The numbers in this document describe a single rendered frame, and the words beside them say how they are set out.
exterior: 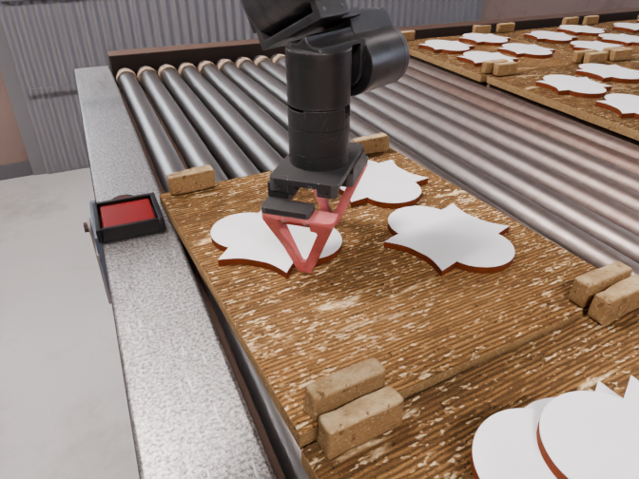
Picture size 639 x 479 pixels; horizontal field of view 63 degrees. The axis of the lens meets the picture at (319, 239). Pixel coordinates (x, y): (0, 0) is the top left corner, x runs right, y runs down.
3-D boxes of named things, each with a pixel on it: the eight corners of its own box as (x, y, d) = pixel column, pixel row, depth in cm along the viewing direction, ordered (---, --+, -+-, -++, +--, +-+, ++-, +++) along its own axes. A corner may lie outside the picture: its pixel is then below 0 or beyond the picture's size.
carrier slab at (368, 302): (300, 450, 36) (299, 435, 35) (160, 204, 67) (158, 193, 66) (629, 302, 50) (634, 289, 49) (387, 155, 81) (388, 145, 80)
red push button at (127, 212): (105, 239, 61) (103, 228, 60) (101, 216, 65) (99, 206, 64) (158, 228, 63) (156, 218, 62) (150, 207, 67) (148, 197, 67)
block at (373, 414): (328, 463, 33) (328, 435, 32) (314, 442, 35) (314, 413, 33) (403, 426, 36) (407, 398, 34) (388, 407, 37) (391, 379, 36)
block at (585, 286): (581, 311, 46) (590, 286, 45) (564, 299, 48) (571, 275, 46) (626, 292, 49) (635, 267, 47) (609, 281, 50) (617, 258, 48)
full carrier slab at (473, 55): (479, 82, 117) (483, 62, 115) (389, 47, 149) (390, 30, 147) (595, 67, 129) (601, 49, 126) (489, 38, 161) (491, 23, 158)
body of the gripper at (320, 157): (363, 160, 54) (366, 88, 50) (337, 205, 46) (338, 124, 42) (304, 153, 56) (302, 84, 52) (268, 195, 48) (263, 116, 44)
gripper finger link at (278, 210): (351, 251, 54) (353, 168, 49) (331, 291, 49) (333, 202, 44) (289, 240, 56) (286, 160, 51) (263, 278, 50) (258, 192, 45)
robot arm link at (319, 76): (270, 33, 44) (320, 44, 40) (325, 22, 48) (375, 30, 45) (274, 114, 47) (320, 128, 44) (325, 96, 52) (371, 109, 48)
